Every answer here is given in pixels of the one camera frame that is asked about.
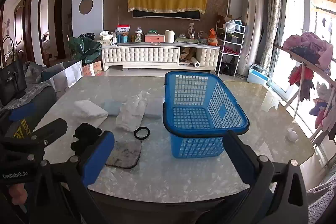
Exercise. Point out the brown wooden door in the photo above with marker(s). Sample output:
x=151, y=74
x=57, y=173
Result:
x=18, y=27
x=51, y=24

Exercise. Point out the cardboard box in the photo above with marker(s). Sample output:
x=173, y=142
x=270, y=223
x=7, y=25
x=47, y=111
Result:
x=92, y=68

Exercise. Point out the red and white snack bag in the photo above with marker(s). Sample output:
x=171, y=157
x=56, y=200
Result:
x=123, y=29

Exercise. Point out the grey knit cloth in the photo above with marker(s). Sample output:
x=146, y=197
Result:
x=321, y=200

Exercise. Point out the ornament in clear bag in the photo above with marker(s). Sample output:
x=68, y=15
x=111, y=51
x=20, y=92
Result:
x=191, y=31

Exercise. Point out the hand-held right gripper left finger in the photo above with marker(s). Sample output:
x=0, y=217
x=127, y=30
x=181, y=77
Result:
x=97, y=159

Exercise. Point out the pile of hanging clothes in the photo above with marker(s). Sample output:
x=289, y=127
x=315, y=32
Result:
x=312, y=48

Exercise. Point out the black plush toy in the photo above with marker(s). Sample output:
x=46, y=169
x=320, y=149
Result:
x=84, y=137

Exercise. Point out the pink box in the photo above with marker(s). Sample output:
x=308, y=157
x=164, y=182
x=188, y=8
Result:
x=154, y=38

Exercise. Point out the glass balcony door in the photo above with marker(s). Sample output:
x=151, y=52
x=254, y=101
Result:
x=294, y=16

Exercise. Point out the black television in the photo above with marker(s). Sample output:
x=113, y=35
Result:
x=168, y=14

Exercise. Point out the small white ball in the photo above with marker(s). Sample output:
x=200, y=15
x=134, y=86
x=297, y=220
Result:
x=292, y=135

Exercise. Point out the blue jar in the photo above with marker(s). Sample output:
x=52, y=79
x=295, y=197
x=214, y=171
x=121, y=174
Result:
x=120, y=38

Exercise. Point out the black handbag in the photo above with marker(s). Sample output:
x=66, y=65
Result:
x=10, y=77

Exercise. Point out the white cloth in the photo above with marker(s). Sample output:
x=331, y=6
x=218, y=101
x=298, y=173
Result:
x=88, y=109

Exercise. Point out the white tissue box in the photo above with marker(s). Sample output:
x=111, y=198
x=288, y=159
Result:
x=105, y=35

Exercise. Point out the light blue plastic bin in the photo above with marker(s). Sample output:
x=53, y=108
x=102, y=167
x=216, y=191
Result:
x=257, y=76

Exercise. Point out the patterned curtain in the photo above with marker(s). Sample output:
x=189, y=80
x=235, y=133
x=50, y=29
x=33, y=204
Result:
x=271, y=11

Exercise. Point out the person's left hand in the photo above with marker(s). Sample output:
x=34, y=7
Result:
x=16, y=193

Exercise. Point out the round brown wall panel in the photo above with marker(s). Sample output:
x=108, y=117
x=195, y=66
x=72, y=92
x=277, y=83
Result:
x=86, y=6

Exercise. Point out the silver standing air conditioner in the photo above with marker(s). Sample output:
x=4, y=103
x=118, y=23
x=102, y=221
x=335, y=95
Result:
x=252, y=27

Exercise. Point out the orange bag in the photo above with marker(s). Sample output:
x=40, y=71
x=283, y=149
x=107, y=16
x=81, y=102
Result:
x=213, y=39

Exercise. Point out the white padded television cabinet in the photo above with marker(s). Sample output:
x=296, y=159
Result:
x=141, y=54

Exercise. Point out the white paper roll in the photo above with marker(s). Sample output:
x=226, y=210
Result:
x=196, y=64

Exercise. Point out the green plastic bag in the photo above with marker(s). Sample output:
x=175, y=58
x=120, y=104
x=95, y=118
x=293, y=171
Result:
x=85, y=49

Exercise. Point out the wooden clothes drying rack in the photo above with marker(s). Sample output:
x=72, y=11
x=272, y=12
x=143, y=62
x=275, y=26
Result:
x=302, y=58

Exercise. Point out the blue plastic basket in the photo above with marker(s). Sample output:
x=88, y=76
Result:
x=203, y=113

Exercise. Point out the grey rag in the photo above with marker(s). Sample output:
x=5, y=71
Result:
x=124, y=153

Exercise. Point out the white plastic bag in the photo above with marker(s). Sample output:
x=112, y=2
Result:
x=132, y=112

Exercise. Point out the white plastic jug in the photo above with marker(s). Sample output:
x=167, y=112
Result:
x=169, y=36

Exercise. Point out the light blue cloth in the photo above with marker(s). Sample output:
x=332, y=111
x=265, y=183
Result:
x=112, y=107

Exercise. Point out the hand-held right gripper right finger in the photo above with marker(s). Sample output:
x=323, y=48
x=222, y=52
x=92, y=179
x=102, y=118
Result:
x=239, y=159

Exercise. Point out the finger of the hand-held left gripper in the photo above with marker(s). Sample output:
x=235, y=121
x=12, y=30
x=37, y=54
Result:
x=22, y=112
x=51, y=129

